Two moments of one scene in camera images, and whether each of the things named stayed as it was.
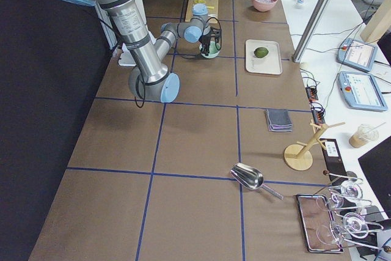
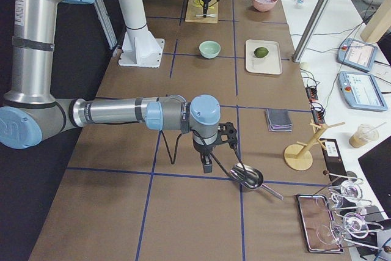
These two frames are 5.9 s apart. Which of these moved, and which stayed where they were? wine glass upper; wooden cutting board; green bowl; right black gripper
Moved: right black gripper
Stayed: wine glass upper; green bowl; wooden cutting board
